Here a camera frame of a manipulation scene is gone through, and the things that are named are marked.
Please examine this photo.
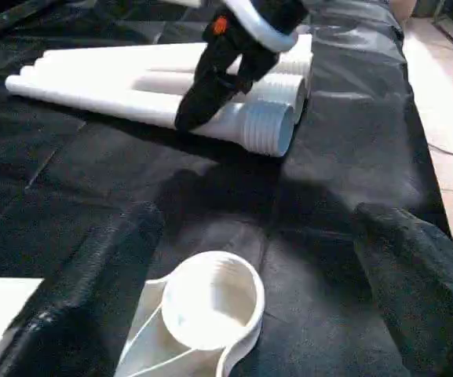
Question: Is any black mat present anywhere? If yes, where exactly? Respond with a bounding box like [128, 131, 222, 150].
[0, 0, 453, 377]

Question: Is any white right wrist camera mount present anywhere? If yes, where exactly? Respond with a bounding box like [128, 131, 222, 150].
[225, 0, 300, 53]

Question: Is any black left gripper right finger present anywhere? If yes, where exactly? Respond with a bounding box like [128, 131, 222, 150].
[355, 203, 453, 377]

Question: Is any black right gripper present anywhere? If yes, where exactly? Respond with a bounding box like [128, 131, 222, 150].
[174, 0, 309, 133]

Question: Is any white plastic table top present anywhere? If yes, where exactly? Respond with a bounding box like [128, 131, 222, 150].
[0, 251, 266, 377]

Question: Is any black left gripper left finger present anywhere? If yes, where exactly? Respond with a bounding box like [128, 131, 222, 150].
[0, 202, 164, 377]

